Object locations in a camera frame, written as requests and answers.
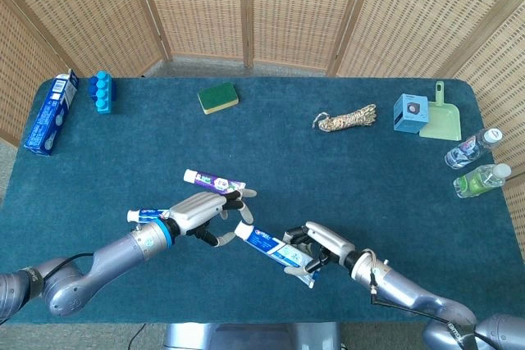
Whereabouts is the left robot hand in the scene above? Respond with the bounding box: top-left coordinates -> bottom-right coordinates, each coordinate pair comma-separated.
166,188 -> 258,248

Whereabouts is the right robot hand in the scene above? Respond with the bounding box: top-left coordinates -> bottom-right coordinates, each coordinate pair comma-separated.
282,221 -> 357,278

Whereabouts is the blue white toothpaste tube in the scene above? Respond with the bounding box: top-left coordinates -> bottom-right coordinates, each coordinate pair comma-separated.
126,207 -> 172,229
234,220 -> 322,289

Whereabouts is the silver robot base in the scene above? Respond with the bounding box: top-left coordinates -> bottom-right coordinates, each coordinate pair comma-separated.
163,322 -> 342,350

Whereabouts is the purple toothpaste tube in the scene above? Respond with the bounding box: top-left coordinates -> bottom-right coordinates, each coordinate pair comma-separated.
183,168 -> 247,195

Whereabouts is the white blue carton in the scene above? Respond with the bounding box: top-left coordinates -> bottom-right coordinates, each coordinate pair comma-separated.
23,69 -> 80,157

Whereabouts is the teal table cloth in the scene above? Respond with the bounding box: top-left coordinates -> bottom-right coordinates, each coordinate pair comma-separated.
0,76 -> 524,325

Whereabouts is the green yellow sponge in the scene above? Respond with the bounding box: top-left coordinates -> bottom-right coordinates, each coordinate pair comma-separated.
197,81 -> 241,116

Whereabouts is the blue toy building block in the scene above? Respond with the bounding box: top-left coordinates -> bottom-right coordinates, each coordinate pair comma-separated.
88,71 -> 117,114

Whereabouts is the light blue cardboard box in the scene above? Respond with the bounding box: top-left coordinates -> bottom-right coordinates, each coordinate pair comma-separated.
393,93 -> 431,134

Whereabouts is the green liquid plastic bottle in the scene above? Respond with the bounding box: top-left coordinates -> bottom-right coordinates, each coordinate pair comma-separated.
453,162 -> 513,199

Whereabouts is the clear water bottle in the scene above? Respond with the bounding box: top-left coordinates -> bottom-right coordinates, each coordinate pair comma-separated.
445,127 -> 504,170

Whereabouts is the light green plastic dustpan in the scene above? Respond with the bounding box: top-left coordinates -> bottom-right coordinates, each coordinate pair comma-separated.
418,80 -> 463,141

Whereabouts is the woven bamboo folding screen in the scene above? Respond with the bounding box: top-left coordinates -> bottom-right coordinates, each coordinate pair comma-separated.
0,0 -> 525,263

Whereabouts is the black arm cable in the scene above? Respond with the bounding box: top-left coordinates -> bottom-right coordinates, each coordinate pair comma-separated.
367,249 -> 493,350

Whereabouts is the beige braided rope bundle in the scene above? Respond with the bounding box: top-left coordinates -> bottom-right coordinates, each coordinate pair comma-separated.
312,103 -> 378,133

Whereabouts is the black floor cable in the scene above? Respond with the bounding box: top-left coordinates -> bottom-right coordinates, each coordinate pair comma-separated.
127,323 -> 148,350

